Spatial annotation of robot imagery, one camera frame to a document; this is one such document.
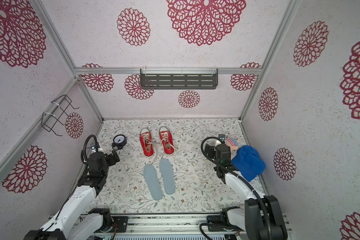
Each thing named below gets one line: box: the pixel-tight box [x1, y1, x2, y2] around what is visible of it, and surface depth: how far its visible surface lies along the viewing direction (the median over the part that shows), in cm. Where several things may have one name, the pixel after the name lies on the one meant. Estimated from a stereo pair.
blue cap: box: [231, 145, 266, 182], surface depth 97 cm
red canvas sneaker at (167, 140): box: [159, 126, 175, 156], surface depth 102 cm
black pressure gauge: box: [111, 134, 128, 150], surface depth 105 cm
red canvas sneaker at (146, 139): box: [139, 128, 154, 158], surface depth 102 cm
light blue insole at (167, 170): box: [159, 158, 176, 195], surface depth 92 cm
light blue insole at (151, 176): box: [143, 163, 164, 201], surface depth 89 cm
